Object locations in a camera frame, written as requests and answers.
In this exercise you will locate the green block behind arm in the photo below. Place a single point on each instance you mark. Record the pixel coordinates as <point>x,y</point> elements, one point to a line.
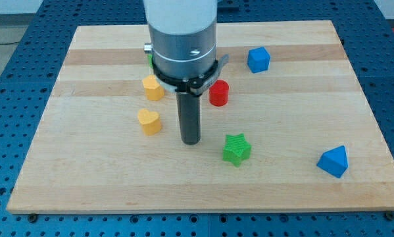
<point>150,60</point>

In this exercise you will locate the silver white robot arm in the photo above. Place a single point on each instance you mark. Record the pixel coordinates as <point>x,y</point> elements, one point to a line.
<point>183,35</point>

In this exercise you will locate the green star block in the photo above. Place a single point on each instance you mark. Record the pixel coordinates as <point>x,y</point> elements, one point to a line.
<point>236,149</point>

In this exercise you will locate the blue triangle block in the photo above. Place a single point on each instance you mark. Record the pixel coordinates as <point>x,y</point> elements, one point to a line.
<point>334,161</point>

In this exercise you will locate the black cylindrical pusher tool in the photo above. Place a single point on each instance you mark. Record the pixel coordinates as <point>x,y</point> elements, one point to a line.
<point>189,118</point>

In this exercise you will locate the red cylinder block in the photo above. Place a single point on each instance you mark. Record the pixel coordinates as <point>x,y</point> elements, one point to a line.
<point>218,93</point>

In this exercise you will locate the yellow heart block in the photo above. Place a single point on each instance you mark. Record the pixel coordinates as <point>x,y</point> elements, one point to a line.
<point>149,121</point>

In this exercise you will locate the yellow pentagon block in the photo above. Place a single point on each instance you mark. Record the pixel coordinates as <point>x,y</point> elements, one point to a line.
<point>153,90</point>

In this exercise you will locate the blue cube block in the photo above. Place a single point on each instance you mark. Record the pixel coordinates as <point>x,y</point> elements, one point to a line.
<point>258,60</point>

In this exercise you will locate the wooden board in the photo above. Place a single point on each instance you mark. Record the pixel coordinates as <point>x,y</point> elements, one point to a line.
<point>89,153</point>

